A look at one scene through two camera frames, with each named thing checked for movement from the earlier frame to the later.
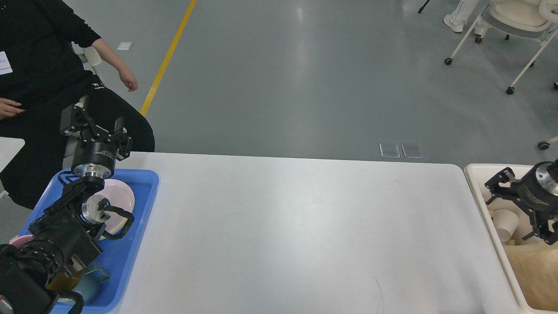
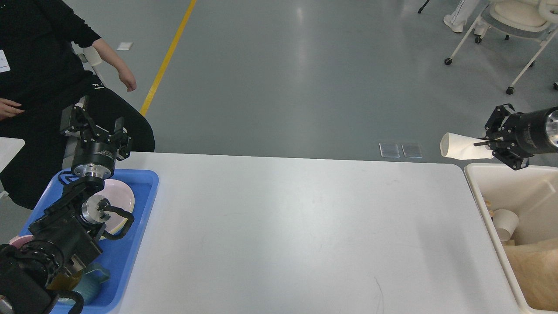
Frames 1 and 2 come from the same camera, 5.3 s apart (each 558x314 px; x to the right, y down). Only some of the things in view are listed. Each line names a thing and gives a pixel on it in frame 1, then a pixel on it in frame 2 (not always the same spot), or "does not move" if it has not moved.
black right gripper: [539, 188] -> [531, 134]
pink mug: [18, 240] does not move
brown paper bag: [534, 263] does not move
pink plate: [120, 196] does not move
